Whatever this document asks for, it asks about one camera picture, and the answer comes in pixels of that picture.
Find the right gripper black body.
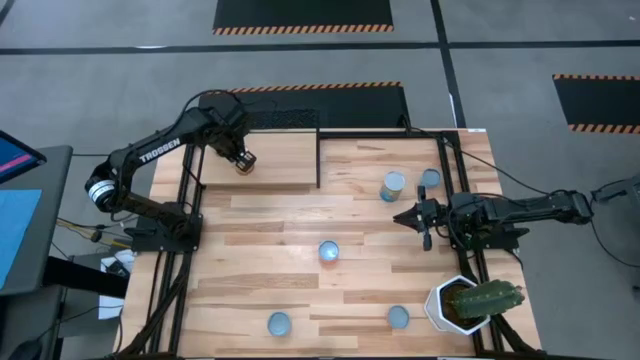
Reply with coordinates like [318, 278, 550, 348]
[417, 185, 454, 252]

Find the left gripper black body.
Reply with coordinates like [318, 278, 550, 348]
[212, 103, 251, 162]

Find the tall blue tomatoes can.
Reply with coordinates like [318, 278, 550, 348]
[378, 170, 408, 204]

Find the short blue can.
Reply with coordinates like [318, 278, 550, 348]
[420, 167, 443, 190]

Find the orange can with white circles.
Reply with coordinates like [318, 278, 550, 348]
[318, 239, 341, 265]

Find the short yellow red-dotted can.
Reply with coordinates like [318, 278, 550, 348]
[386, 304, 411, 330]

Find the white hexagonal plant pot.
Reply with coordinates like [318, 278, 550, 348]
[423, 274, 492, 336]

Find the green cactus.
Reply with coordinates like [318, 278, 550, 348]
[447, 279, 526, 321]

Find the black mat with hazard stripes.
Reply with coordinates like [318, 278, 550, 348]
[552, 73, 640, 135]
[197, 81, 412, 130]
[213, 0, 395, 36]

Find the grey metal stand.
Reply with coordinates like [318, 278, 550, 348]
[591, 173, 640, 204]

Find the grey desk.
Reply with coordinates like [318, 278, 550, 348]
[0, 144, 75, 297]

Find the black desk support bar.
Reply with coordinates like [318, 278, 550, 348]
[43, 255, 130, 300]

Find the white paper sheet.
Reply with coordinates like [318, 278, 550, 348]
[98, 294, 125, 321]

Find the laptop with blue screen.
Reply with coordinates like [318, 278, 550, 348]
[0, 128, 48, 185]

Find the blue flat pad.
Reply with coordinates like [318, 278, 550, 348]
[0, 188, 44, 291]

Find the wooden shelf with black frame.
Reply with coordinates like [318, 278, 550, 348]
[192, 125, 323, 192]

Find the long black cable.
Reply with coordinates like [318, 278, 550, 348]
[399, 114, 576, 197]

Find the black metal table frame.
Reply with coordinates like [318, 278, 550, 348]
[167, 128, 544, 360]

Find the yellow and black cable bunch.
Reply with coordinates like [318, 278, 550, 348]
[55, 217, 132, 250]

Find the black floor cable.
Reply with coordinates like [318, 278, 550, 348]
[588, 197, 640, 270]

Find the black cable bundle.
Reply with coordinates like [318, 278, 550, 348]
[117, 249, 194, 359]

